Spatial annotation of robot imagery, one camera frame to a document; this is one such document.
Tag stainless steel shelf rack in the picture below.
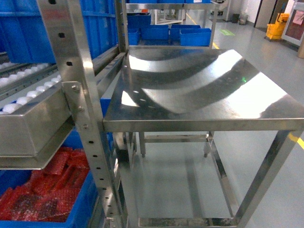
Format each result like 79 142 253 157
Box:
0 0 127 228

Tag blue bin with red wrap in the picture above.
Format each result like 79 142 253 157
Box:
0 130 98 228

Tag yellow mop bucket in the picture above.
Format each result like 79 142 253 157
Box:
266 13 289 40

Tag red bubble wrap bags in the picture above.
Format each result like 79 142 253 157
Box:
0 147 89 222

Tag stainless steel side table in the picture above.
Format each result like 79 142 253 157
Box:
103 49 304 228

